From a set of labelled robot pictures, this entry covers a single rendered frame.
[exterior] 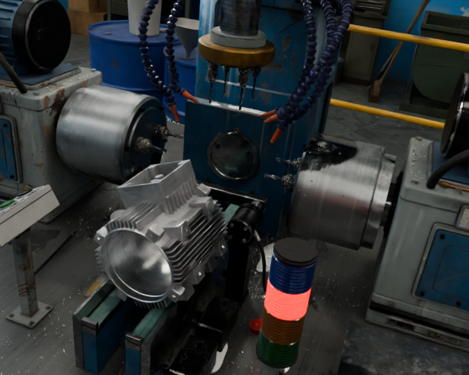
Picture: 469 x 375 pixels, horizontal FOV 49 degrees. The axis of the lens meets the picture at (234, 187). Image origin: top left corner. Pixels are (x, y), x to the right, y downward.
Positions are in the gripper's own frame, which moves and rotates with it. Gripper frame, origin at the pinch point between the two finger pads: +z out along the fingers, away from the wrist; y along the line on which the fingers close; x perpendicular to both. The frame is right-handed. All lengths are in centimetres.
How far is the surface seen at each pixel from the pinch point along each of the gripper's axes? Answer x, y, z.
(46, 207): -3.5, 4.3, 12.0
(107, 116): -3.1, 34.9, 2.3
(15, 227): -3.5, -4.3, 11.6
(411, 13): -36, 555, 61
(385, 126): -2, 392, 131
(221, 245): -31.6, 13.5, 31.6
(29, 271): 4.0, -0.6, 22.5
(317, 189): -48, 32, 32
